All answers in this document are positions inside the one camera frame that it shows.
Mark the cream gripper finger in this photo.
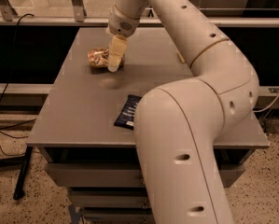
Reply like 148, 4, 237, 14
107, 35, 127, 72

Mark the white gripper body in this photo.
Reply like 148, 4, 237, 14
107, 5, 143, 37

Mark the orange soda can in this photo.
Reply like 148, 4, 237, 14
88, 48, 124, 69

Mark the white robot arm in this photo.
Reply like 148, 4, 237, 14
108, 0, 258, 224

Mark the dark blue snack bar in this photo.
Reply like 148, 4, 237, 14
114, 94, 141, 130

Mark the grey drawer cabinet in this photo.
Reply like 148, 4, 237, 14
26, 27, 270, 224

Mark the top drawer with knob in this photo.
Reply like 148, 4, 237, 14
45, 161, 245, 189

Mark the drawer with knob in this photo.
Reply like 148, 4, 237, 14
45, 161, 245, 189
82, 208, 155, 224
68, 188, 150, 209

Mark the middle drawer with knob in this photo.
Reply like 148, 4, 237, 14
68, 188, 150, 209

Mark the bottom drawer with knob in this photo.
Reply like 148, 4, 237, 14
82, 208, 155, 224

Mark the black metal leg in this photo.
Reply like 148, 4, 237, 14
13, 147, 33, 201

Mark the black cable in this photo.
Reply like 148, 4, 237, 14
0, 13, 37, 140

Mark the metal railing frame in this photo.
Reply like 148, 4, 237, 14
0, 0, 279, 28

